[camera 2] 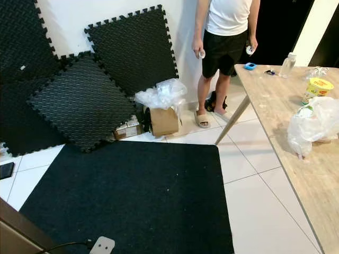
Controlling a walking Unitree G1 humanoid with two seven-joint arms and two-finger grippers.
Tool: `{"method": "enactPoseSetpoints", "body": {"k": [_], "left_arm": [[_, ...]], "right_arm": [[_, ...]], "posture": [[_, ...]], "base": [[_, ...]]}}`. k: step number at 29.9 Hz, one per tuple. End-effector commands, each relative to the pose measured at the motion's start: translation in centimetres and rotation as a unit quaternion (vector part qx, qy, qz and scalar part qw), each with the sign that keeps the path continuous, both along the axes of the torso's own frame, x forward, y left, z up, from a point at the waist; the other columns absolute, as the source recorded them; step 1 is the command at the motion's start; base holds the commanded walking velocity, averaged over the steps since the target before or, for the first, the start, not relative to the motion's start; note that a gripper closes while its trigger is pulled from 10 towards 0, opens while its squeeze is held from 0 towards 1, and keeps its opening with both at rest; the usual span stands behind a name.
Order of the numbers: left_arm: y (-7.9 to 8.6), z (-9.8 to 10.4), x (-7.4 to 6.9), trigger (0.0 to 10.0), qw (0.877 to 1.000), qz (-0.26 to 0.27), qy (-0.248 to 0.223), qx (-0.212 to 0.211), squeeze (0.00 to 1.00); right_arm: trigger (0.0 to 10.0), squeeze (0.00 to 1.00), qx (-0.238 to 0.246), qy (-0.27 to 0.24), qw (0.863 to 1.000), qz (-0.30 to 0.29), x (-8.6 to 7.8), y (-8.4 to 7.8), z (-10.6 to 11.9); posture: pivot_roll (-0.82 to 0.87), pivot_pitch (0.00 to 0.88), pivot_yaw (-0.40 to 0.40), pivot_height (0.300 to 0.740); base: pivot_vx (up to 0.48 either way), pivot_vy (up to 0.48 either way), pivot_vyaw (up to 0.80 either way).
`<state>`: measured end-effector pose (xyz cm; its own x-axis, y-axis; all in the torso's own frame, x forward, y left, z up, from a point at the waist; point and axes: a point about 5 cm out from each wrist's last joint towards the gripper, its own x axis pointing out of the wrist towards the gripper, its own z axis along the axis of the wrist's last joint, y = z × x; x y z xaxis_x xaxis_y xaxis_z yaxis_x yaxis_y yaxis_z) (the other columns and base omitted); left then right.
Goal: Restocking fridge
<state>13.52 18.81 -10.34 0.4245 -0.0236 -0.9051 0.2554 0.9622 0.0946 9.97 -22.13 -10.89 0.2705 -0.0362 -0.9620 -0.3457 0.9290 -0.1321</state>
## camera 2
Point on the silver fridge cabinet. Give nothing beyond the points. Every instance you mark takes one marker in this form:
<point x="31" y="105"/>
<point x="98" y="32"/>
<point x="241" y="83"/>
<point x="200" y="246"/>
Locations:
<point x="16" y="235"/>

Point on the small black ribbed mat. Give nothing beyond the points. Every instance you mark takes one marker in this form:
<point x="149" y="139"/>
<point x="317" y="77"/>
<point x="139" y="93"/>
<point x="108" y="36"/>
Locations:
<point x="6" y="170"/>

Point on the small printed cardboard box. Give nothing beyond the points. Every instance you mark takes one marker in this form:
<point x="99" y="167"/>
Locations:
<point x="127" y="129"/>

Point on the large black floor mat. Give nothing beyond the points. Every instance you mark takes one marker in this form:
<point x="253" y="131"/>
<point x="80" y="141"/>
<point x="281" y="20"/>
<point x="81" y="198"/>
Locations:
<point x="127" y="201"/>

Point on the brown cardboard box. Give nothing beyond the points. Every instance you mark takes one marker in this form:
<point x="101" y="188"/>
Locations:
<point x="164" y="121"/>

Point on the clear plastic bag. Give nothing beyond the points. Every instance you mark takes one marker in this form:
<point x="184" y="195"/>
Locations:
<point x="161" y="94"/>

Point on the beige slipper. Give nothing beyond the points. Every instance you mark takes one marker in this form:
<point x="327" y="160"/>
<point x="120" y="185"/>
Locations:
<point x="201" y="120"/>

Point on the small black bag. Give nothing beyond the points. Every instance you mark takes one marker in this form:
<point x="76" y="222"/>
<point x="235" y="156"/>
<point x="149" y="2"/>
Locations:
<point x="212" y="100"/>

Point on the small white handheld controller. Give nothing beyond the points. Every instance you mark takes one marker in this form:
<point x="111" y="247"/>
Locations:
<point x="249" y="50"/>
<point x="201" y="53"/>

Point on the person in black shorts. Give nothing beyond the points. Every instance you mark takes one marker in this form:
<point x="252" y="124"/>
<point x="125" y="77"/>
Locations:
<point x="225" y="37"/>

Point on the blue digital timer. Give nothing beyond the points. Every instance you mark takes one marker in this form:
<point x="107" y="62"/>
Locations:
<point x="250" y="66"/>

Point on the light wooden dining table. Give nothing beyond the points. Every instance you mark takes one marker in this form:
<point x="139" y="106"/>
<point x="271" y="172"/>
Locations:
<point x="270" y="106"/>

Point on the small black clip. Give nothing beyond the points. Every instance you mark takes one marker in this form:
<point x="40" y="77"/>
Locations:
<point x="270" y="72"/>

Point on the clear plastic water bottle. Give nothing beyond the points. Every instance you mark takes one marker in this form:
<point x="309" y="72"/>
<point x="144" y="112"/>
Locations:
<point x="288" y="66"/>

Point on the white plastic bag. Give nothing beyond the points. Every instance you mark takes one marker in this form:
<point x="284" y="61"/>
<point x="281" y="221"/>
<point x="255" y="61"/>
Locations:
<point x="312" y="128"/>

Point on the yellow instant noodle cup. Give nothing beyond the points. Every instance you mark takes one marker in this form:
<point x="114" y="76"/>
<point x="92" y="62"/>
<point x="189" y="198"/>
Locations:
<point x="318" y="90"/>

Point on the crumpled clear plastic wrap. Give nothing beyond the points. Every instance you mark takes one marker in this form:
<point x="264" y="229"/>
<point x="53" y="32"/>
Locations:
<point x="317" y="73"/>

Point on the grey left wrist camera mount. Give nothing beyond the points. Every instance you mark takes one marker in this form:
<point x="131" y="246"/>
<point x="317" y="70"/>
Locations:
<point x="102" y="245"/>

